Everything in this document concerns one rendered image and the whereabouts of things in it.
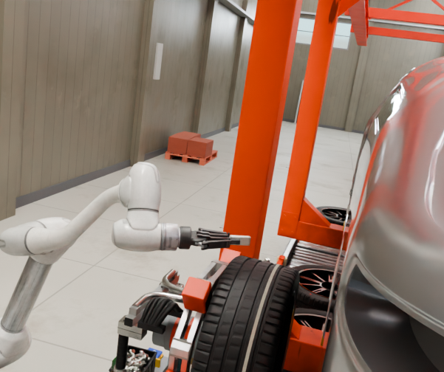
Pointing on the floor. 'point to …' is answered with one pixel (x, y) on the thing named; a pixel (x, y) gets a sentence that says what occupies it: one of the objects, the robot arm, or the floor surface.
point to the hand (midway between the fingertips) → (239, 240)
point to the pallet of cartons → (190, 147)
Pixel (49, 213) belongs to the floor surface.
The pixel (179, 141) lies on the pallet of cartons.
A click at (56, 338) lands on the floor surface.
